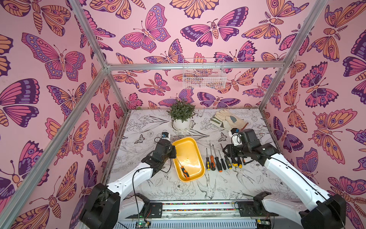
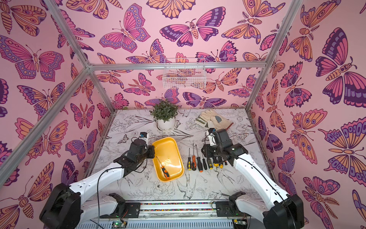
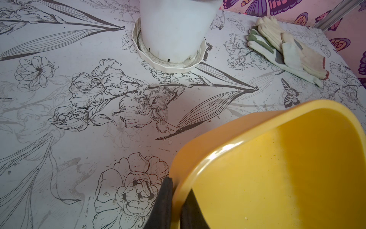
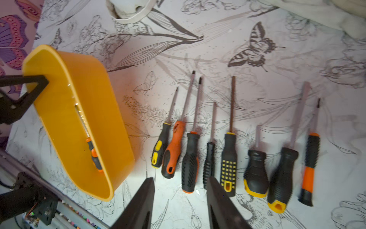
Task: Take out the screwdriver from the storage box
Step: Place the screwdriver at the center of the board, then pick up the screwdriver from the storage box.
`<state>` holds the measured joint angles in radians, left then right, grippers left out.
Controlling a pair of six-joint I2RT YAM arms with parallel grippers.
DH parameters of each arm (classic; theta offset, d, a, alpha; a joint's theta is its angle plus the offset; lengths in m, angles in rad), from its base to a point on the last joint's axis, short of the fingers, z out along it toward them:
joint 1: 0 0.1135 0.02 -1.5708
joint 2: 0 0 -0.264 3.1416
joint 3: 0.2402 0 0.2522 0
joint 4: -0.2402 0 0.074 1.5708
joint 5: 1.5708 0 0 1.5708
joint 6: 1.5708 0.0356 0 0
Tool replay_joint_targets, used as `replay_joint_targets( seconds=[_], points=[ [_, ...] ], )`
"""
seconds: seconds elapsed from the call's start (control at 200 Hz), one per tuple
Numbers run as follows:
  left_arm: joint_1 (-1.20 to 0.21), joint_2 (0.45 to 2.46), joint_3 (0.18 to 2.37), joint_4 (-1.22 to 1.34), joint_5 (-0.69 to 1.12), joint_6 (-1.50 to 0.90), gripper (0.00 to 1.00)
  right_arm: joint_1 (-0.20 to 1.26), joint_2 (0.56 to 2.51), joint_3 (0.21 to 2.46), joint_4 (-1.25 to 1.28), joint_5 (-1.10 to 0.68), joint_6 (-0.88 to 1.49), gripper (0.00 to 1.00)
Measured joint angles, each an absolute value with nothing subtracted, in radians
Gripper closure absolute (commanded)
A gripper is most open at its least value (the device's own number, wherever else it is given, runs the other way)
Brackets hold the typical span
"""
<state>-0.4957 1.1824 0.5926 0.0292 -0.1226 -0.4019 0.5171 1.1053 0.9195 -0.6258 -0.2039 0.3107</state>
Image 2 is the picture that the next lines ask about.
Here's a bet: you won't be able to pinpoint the large black yellow screwdriver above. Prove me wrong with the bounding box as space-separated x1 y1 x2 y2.
206 157 213 169

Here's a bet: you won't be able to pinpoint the yellow plastic storage tray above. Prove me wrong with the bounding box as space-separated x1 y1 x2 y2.
152 137 185 182

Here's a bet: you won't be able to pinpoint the orange handled screwdriver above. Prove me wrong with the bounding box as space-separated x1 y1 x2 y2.
195 145 203 173

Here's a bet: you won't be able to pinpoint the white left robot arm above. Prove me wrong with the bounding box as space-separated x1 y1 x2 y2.
39 138 155 229

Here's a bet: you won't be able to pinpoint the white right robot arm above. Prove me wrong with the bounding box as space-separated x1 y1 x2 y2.
201 128 305 229

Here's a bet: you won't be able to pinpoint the beige work glove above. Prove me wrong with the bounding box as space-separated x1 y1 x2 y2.
200 109 233 130

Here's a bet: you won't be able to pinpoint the white green work glove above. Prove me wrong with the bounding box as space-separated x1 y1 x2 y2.
195 113 218 129

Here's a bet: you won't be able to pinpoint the white pot saucer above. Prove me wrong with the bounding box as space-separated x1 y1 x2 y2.
156 125 175 133

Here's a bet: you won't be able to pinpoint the white plant pot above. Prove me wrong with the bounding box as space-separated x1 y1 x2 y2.
157 117 176 129

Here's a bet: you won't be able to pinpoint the green potted plant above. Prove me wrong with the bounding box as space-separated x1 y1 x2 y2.
150 101 178 122

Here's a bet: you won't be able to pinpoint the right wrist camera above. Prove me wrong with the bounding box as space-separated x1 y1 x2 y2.
206 128 216 146

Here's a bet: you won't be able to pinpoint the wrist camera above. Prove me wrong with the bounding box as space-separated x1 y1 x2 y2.
206 128 216 146
139 132 149 144

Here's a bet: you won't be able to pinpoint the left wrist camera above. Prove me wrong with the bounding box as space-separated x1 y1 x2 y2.
139 132 149 144

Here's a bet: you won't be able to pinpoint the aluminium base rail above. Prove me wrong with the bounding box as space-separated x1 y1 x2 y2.
54 198 301 229

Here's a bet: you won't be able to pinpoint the white wire basket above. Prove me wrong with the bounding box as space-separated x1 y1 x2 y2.
161 58 207 90

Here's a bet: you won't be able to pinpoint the aluminium frame bars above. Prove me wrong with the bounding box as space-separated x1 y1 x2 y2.
1 1 303 184

